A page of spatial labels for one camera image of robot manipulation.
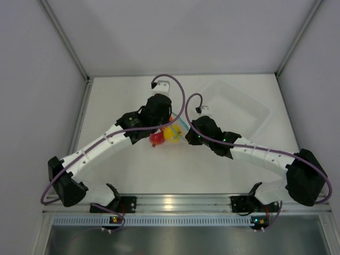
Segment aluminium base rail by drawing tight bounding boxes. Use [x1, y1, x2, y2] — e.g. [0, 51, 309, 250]
[42, 193, 332, 215]

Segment left aluminium frame post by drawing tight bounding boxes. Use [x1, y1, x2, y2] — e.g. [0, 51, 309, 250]
[38, 0, 90, 81]

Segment red fake apple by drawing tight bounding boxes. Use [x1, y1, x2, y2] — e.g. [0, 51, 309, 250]
[149, 132, 165, 147]

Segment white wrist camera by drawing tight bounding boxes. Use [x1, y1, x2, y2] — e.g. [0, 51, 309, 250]
[151, 80, 170, 96]
[195, 106, 211, 116]

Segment aluminium frame post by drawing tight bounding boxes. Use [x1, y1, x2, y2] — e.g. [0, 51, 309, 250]
[38, 0, 90, 81]
[275, 0, 325, 78]

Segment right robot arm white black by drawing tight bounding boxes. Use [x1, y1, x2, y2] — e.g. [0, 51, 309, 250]
[185, 116, 326, 213]

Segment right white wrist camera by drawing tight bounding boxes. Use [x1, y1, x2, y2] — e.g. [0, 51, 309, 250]
[195, 106, 211, 116]

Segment yellow fake apple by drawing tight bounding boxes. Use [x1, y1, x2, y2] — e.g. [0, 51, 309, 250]
[163, 125, 182, 143]

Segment white plastic basket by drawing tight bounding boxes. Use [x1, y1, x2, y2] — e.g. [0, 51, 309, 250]
[199, 80, 272, 140]

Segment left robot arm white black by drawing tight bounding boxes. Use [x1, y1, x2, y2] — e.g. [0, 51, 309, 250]
[47, 93, 172, 213]

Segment clear zip top bag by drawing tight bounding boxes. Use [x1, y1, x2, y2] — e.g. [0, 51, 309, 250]
[148, 117, 190, 147]

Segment right aluminium frame post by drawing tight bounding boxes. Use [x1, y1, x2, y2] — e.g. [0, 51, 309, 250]
[275, 0, 325, 78]

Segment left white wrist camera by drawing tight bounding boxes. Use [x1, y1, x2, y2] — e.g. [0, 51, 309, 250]
[151, 80, 170, 96]

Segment white slotted cable duct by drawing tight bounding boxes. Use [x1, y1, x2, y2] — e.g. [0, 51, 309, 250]
[53, 215, 267, 227]

